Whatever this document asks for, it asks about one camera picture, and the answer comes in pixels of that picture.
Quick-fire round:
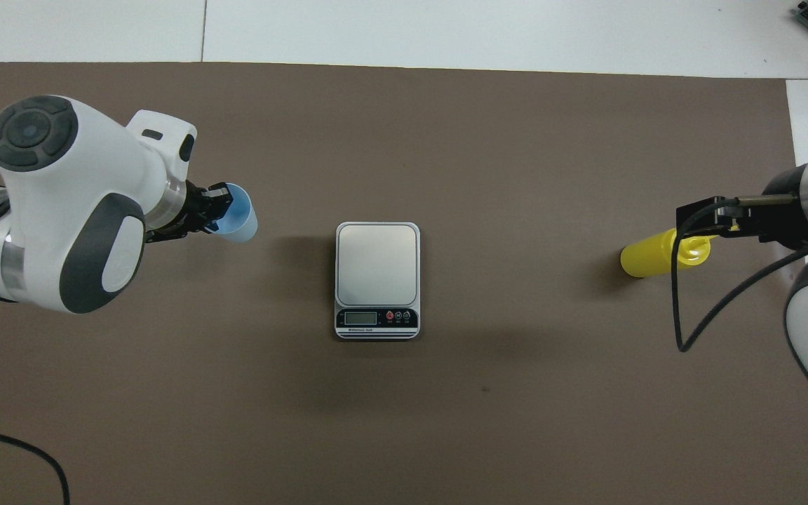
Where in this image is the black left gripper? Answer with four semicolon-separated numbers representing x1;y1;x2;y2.
144;180;235;245

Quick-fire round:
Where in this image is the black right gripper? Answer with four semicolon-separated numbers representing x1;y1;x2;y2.
676;165;808;251

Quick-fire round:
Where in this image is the light blue plastic cup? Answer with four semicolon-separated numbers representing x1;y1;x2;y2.
210;182;259;245

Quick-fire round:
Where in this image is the yellow squeeze bottle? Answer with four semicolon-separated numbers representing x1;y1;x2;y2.
620;225;741;278

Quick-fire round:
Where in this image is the silver digital kitchen scale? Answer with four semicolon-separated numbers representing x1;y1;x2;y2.
335;222;421;341

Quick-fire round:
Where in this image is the brown table mat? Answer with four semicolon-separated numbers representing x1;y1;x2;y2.
0;62;808;505

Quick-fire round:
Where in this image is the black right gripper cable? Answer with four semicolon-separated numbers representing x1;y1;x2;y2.
670;195;808;354

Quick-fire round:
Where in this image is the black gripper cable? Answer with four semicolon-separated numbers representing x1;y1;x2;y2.
0;424;71;505
670;195;808;354

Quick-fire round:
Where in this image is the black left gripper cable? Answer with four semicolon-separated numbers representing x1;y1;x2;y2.
0;424;71;505

